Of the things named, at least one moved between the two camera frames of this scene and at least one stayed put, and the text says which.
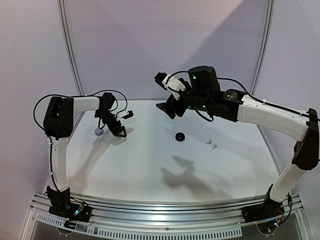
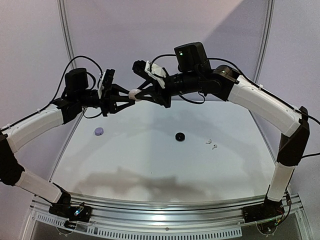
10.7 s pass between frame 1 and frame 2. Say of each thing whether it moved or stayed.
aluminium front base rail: stayed
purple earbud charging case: stayed
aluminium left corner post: stayed
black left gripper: moved
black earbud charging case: stayed
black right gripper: moved
